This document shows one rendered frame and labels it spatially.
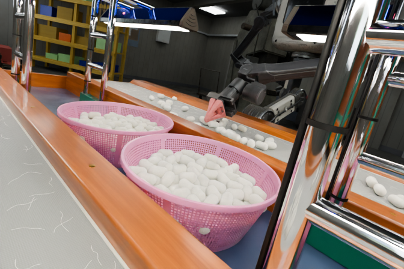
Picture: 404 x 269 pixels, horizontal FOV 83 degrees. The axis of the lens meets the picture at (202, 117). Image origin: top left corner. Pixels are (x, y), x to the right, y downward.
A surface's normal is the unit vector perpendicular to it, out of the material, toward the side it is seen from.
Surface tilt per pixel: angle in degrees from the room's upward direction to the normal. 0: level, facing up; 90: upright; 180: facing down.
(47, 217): 0
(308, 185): 90
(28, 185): 0
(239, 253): 0
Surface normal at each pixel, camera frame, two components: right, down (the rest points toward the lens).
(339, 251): -0.66, 0.02
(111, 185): 0.21, -0.96
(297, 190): -0.80, -0.04
